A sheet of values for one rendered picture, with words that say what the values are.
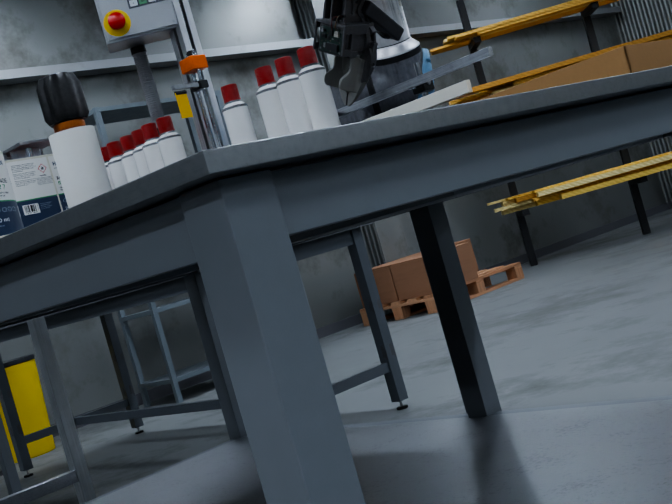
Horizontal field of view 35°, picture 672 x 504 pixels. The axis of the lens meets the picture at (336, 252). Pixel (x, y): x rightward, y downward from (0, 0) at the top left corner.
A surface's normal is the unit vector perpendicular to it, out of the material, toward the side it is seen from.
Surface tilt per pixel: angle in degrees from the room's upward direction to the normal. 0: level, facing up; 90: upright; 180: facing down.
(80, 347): 90
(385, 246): 90
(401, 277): 90
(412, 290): 90
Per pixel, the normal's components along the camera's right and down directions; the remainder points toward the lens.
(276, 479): -0.70, 0.21
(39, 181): 0.71, -0.19
